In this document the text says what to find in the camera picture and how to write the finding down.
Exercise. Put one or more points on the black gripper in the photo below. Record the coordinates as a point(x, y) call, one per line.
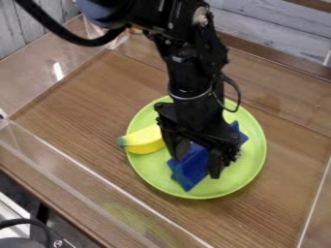
point(195, 120)

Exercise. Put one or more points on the blue plastic block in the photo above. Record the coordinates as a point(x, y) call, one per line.
point(190, 171)

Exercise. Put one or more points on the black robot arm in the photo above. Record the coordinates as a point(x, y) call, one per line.
point(181, 27)

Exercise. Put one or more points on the green round plate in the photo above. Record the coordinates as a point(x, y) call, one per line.
point(154, 171)

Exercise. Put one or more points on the yellow toy banana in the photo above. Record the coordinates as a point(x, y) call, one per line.
point(143, 141)

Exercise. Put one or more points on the yellow labelled tin can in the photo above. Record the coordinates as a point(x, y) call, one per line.
point(135, 31)

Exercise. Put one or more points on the clear acrylic tray wall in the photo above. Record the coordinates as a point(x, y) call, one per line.
point(97, 206)

